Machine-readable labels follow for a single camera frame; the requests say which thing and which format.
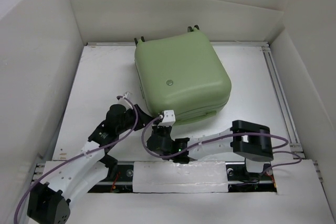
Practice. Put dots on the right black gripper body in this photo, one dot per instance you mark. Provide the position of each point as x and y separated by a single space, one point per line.
161 131

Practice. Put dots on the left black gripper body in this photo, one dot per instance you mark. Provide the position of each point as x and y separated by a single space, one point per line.
129 119

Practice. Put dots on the light green suitcase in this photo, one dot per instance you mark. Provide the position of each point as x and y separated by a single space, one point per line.
184 74

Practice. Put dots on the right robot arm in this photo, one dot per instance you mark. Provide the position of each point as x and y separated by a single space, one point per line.
249 140

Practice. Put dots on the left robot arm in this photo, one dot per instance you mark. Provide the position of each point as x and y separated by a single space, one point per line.
51 202

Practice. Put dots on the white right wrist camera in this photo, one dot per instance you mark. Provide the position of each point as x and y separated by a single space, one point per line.
167 118

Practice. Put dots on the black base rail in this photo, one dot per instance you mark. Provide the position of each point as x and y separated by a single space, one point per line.
193 178

